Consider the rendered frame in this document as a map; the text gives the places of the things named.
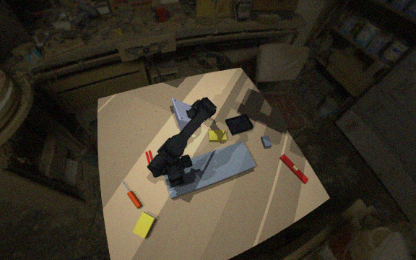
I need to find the red spirit level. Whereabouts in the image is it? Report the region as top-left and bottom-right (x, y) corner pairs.
(280, 154), (308, 183)

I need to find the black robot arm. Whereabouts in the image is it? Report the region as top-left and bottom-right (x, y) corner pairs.
(147, 97), (217, 181)

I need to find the yellow rectangular block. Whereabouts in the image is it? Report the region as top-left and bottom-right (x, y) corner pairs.
(133, 212), (155, 238)
(208, 130), (227, 142)

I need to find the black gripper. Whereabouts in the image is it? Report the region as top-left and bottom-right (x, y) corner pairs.
(152, 155), (192, 178)

